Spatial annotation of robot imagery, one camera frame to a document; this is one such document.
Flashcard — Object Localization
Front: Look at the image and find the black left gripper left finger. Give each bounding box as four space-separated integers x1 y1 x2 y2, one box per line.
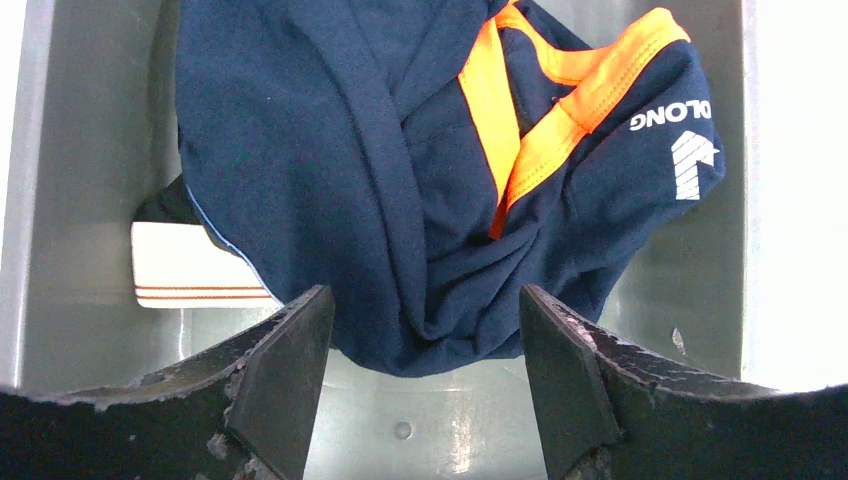
1 285 335 479

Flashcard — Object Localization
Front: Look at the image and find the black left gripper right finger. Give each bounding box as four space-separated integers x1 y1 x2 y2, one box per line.
519 285 847 479

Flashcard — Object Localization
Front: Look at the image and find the navy orange underwear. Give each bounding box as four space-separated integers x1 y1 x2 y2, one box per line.
175 1 725 377

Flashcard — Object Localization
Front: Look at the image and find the black underwear white waistband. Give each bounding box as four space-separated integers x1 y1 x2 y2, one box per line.
130 175 280 309

